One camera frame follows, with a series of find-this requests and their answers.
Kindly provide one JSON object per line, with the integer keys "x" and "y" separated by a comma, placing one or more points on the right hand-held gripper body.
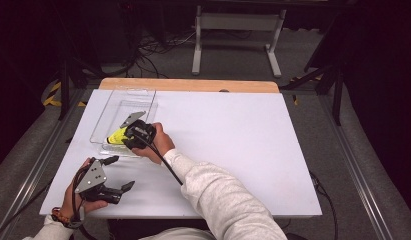
{"x": 141, "y": 131}

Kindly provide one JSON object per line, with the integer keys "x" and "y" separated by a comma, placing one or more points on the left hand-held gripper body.
{"x": 91, "y": 178}

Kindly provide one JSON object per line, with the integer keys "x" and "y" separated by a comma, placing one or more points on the yellow plastic shuttlecock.
{"x": 117, "y": 136}

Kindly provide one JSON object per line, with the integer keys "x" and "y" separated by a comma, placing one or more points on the clear plastic container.
{"x": 109, "y": 113}

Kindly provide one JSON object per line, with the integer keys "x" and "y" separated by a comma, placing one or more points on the person's right hand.
{"x": 161, "y": 143}

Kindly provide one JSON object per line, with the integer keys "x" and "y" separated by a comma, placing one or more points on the person's left hand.
{"x": 68, "y": 200}

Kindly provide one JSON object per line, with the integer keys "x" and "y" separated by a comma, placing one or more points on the person's torso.
{"x": 173, "y": 234}

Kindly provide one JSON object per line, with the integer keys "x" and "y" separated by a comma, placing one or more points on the wooden table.
{"x": 193, "y": 85}

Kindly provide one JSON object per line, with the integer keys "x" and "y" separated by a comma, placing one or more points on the black metal stand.
{"x": 336, "y": 96}
{"x": 64, "y": 90}

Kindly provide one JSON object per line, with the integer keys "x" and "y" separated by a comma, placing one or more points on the white table sheet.
{"x": 226, "y": 150}

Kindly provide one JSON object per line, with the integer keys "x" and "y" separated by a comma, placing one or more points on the white metal stand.
{"x": 239, "y": 21}

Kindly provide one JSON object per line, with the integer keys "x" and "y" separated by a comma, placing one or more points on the aluminium floor rail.
{"x": 356, "y": 173}
{"x": 29, "y": 176}

